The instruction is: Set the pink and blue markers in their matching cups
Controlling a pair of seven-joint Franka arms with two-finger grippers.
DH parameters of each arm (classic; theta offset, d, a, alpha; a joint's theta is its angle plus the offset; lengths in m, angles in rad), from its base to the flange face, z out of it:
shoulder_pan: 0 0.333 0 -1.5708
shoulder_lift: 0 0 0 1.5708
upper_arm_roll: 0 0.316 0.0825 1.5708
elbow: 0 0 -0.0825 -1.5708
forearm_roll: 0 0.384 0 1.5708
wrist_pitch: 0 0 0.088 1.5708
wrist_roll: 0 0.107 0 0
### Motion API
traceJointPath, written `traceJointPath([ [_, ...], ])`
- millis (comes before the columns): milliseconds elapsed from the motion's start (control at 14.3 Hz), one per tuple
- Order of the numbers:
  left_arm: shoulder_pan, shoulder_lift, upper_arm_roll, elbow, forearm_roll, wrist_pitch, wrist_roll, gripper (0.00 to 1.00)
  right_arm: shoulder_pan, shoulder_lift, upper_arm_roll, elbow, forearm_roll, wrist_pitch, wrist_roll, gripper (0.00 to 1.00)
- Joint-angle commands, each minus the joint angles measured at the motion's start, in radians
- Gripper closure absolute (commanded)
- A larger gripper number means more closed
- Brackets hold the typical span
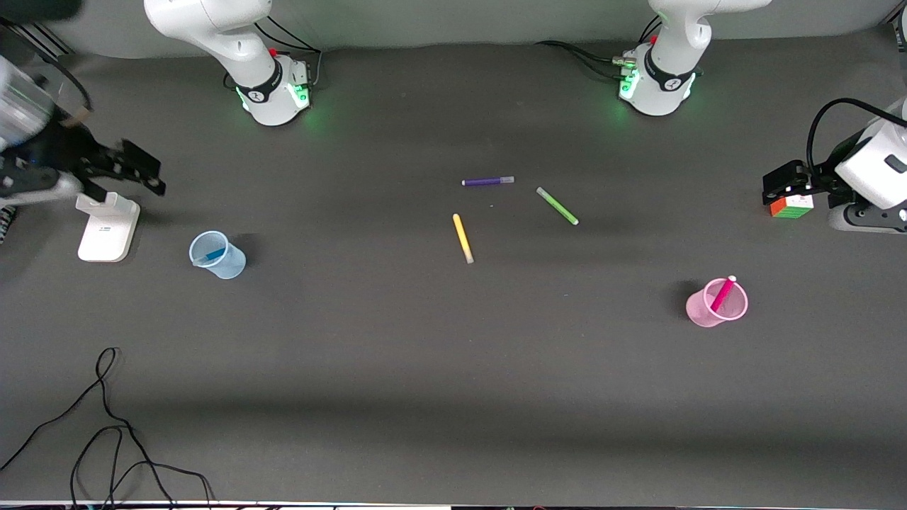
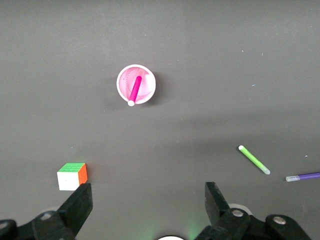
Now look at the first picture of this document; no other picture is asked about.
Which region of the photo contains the colourful puzzle cube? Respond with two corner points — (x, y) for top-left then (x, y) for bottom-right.
(770, 193), (815, 220)

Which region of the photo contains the blue plastic cup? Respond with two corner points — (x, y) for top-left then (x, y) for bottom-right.
(188, 230), (247, 281)

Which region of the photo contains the pink marker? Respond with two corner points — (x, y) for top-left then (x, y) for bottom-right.
(711, 275), (738, 313)

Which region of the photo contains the yellow marker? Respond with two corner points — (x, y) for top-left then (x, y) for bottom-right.
(452, 213), (475, 265)

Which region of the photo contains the pink plastic cup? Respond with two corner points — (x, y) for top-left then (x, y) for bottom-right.
(685, 278), (749, 329)

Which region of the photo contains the loose thin black cable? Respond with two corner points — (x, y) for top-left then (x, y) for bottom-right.
(0, 346), (215, 510)

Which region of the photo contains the green marker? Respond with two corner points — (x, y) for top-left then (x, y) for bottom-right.
(536, 186), (580, 227)

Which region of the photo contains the metal frame rail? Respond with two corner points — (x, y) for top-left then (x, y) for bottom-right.
(0, 18), (75, 61)

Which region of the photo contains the black right arm base cable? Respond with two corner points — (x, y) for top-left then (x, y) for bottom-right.
(255, 14), (323, 89)

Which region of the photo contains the black arm base cable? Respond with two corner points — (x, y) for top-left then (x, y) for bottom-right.
(255, 14), (323, 89)
(535, 40), (631, 80)

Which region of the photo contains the black left arm base cable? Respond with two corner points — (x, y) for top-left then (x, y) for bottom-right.
(535, 40), (631, 80)

